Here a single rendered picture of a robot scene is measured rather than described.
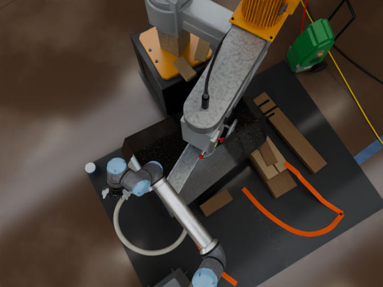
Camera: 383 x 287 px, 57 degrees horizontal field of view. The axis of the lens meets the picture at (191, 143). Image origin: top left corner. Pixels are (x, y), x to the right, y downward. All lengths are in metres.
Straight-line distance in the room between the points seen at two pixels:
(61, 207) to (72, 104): 1.08
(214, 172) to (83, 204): 1.43
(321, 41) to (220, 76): 1.77
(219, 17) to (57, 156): 2.22
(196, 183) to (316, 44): 1.76
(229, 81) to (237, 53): 0.17
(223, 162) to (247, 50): 1.08
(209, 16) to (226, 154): 1.07
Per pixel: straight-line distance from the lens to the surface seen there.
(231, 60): 2.05
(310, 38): 3.67
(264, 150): 3.41
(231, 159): 2.88
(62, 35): 4.36
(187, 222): 1.82
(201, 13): 2.47
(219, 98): 1.95
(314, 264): 3.65
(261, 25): 2.14
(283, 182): 3.51
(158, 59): 3.07
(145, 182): 1.69
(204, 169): 2.80
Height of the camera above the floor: 3.47
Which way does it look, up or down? 75 degrees down
